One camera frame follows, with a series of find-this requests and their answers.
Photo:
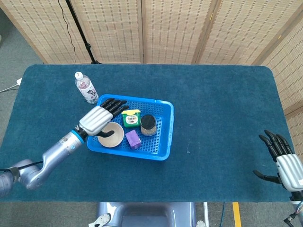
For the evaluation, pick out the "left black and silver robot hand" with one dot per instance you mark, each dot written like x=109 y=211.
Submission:
x=95 y=119

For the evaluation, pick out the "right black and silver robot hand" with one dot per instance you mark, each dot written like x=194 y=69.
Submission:
x=290 y=172

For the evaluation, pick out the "beige bowl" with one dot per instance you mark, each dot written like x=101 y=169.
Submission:
x=114 y=140

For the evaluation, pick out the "clear water bottle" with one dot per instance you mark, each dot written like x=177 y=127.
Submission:
x=86 y=88

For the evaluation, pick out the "green yellow-lidded box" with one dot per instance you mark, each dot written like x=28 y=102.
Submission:
x=131 y=119

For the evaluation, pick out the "purple box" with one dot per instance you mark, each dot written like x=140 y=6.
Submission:
x=133 y=139

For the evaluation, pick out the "black-lidded jar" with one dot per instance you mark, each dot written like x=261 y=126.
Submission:
x=148 y=124

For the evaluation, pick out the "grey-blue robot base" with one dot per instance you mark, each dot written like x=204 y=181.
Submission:
x=146 y=215

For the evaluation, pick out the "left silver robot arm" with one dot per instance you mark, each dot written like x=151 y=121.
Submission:
x=54 y=152

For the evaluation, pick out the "blue plastic perforated basket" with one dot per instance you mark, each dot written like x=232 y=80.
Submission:
x=154 y=146

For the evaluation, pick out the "yellow floor tape strip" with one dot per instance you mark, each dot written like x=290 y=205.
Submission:
x=236 y=215

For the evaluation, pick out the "black tripod stand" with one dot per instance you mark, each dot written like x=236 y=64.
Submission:
x=81 y=33

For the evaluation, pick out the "white floor strip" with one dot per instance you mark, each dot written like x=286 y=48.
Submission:
x=206 y=212

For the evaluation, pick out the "dark blue table mat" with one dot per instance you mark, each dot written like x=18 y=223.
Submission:
x=213 y=118

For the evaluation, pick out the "bamboo folding screen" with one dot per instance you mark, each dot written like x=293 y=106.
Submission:
x=177 y=30

